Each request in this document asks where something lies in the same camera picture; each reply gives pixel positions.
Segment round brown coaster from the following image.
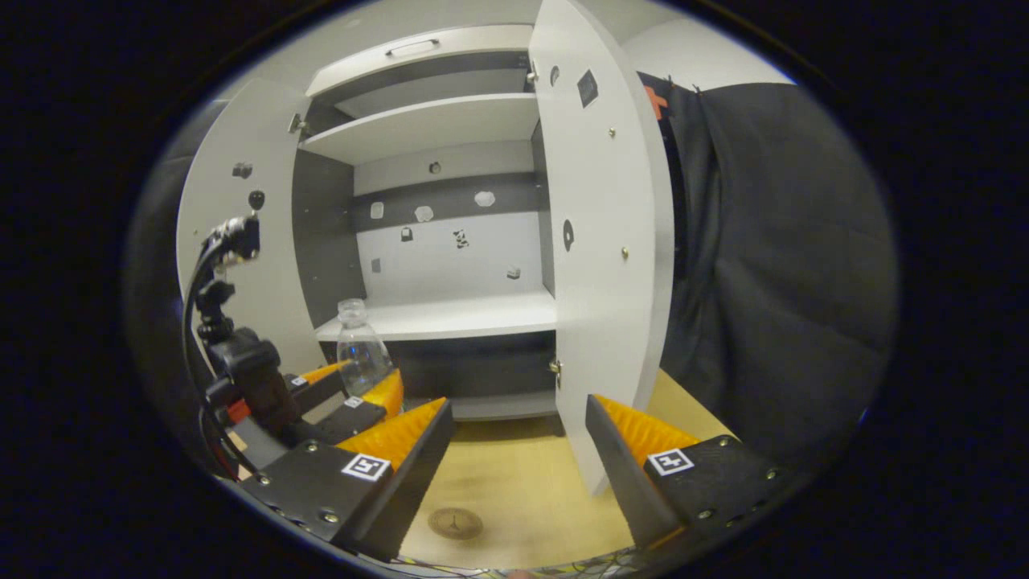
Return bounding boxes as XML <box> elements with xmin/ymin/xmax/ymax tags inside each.
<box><xmin>427</xmin><ymin>507</ymin><xmax>484</xmax><ymax>540</ymax></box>

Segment clear plastic bottle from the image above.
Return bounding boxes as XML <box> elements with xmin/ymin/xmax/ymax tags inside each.
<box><xmin>336</xmin><ymin>298</ymin><xmax>395</xmax><ymax>395</ymax></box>

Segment white cabinet door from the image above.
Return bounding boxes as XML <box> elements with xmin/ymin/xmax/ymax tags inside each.
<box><xmin>527</xmin><ymin>0</ymin><xmax>676</xmax><ymax>495</ymax></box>
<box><xmin>175</xmin><ymin>78</ymin><xmax>326</xmax><ymax>379</ymax></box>

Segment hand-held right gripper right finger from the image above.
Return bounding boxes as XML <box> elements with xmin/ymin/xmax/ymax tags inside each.
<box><xmin>585</xmin><ymin>394</ymin><xmax>805</xmax><ymax>556</ymax></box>

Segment white cabinet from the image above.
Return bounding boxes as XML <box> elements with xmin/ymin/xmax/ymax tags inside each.
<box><xmin>289</xmin><ymin>23</ymin><xmax>564</xmax><ymax>423</ymax></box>

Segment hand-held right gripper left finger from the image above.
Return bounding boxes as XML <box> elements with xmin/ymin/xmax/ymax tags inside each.
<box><xmin>221</xmin><ymin>400</ymin><xmax>455</xmax><ymax>564</ymax></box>

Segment white cabinet drawer front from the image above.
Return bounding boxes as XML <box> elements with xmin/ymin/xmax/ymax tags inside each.
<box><xmin>305</xmin><ymin>24</ymin><xmax>535</xmax><ymax>97</ymax></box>

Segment white cabinet shelf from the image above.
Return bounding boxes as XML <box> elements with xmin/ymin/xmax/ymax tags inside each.
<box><xmin>299</xmin><ymin>92</ymin><xmax>541</xmax><ymax>166</ymax></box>

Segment black cable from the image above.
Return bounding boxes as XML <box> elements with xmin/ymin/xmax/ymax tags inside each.
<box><xmin>182</xmin><ymin>237</ymin><xmax>242</xmax><ymax>483</ymax></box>

